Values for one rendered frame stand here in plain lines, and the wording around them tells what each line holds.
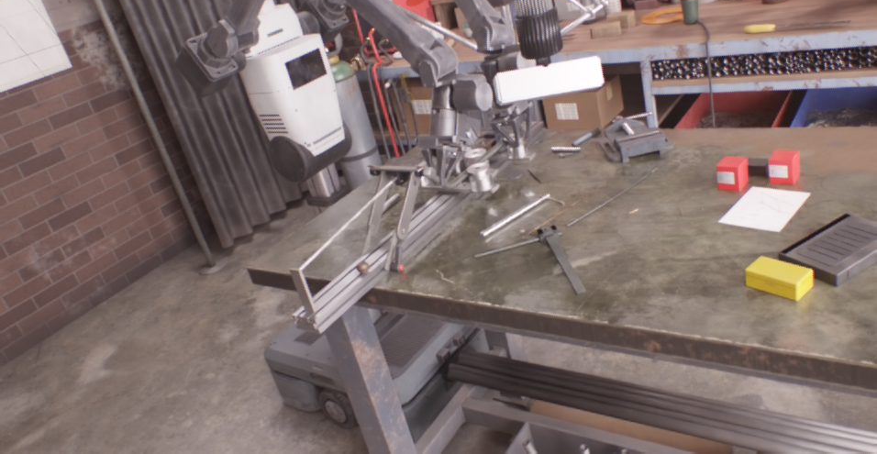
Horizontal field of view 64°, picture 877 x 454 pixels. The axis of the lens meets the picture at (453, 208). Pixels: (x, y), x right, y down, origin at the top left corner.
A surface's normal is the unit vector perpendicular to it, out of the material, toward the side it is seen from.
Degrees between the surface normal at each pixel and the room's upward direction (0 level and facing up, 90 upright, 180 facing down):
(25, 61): 90
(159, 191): 90
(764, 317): 0
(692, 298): 0
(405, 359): 0
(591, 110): 90
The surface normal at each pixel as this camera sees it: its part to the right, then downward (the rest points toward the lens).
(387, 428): 0.82, 0.05
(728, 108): -0.52, 0.47
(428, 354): 0.41, -0.57
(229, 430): -0.22, -0.88
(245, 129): 0.10, 0.40
